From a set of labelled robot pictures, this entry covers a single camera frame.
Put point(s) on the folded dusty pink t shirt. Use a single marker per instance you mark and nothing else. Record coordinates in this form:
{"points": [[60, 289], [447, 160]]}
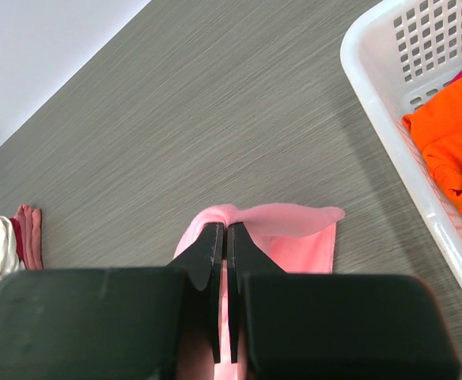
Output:
{"points": [[30, 220]]}

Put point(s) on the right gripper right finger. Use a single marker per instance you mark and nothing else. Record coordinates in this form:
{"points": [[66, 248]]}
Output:
{"points": [[310, 326]]}

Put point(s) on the white perforated plastic basket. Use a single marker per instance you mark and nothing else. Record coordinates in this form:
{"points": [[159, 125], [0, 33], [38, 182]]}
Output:
{"points": [[397, 56]]}

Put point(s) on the orange t shirt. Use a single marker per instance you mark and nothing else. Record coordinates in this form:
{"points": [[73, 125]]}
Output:
{"points": [[436, 130]]}

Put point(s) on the folded red t shirt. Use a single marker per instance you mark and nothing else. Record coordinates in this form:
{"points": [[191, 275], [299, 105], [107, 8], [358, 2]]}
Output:
{"points": [[19, 240]]}

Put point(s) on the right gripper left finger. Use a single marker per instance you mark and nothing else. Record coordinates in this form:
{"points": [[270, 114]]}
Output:
{"points": [[116, 323]]}

